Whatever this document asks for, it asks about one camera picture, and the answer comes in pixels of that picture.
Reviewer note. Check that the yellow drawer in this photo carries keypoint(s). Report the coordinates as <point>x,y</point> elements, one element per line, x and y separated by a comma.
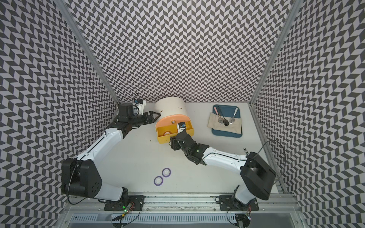
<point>173,129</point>

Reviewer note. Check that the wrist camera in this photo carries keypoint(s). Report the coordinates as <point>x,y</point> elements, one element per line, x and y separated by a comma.
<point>181,127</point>
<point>139,106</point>

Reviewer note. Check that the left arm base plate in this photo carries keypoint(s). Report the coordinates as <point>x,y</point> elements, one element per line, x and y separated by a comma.
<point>121,205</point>

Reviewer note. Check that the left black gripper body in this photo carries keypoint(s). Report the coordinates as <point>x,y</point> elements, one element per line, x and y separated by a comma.
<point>139,119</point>

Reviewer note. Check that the beige cloth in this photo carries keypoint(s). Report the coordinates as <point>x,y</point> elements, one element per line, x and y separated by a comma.
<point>235,127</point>

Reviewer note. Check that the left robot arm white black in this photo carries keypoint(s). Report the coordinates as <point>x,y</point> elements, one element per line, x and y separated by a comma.
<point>80,176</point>

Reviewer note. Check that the white round drawer cabinet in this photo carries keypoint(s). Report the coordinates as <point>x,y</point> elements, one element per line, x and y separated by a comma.
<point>171,106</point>

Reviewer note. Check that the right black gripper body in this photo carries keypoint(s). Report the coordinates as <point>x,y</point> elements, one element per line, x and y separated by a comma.
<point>177,146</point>

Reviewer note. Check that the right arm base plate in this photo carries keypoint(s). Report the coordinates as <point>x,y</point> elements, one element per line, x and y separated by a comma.
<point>227,202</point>

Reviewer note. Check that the orange top drawer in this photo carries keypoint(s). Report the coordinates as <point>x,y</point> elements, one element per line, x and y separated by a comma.
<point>170,120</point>

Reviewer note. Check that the teal tray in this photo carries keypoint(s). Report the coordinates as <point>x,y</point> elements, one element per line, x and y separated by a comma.
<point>227,111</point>

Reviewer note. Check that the aluminium front rail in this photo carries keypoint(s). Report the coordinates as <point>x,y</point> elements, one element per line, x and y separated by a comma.
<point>215,203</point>

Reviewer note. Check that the grey handled spoon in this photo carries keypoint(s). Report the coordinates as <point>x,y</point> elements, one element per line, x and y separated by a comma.
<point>232,119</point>

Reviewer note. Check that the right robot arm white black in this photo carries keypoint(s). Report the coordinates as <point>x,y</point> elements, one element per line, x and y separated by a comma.
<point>258,177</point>

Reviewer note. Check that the black spoon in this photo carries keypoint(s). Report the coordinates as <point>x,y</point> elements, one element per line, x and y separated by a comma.
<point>225,121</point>

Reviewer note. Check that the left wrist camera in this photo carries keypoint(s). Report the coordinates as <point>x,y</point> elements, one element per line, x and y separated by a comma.
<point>139,106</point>

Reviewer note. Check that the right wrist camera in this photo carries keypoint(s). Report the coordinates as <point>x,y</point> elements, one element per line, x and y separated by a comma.
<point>181,127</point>

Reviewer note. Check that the pink handled spoon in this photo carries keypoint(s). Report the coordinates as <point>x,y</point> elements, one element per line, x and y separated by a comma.
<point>216,112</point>

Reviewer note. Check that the purple tape roll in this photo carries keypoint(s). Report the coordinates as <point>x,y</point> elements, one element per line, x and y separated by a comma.
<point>158,180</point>
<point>166,172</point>

